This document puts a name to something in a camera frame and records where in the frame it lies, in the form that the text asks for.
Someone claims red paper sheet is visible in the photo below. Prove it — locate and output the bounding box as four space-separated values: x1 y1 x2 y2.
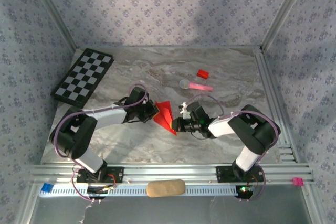
153 101 179 136

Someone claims pink toy microphone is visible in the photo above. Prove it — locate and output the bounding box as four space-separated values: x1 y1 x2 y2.
178 79 214 91

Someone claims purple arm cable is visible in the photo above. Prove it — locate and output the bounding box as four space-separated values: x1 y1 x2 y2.
182 94 281 204
54 83 148 204

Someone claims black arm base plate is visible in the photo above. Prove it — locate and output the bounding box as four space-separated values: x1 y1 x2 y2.
76 166 124 184
215 165 265 183

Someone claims tan oblong sponge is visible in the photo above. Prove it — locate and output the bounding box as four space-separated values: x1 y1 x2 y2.
146 179 186 198

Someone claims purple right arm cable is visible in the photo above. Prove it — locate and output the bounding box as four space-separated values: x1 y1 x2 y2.
182 94 281 204

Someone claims white slotted cable duct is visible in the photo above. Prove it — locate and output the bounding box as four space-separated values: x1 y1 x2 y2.
39 184 249 197

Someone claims black and white chessboard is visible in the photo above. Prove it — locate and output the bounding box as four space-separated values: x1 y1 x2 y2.
50 48 115 109

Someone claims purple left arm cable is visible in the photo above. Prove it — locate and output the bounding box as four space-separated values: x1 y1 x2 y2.
54 83 148 204

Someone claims black round controller board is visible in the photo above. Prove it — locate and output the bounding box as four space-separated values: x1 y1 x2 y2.
87 186 116 200
235 185 255 198

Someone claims thin black cable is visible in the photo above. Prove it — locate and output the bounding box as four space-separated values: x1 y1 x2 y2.
123 118 145 125
191 129 211 141

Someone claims grooved aluminium rail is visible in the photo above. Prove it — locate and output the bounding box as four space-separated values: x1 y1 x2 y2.
253 50 300 163
26 163 316 186

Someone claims small red block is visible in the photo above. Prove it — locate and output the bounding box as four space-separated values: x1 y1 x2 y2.
196 69 210 80

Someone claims aluminium corner post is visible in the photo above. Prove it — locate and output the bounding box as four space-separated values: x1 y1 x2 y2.
259 0 313 51
27 0 77 50

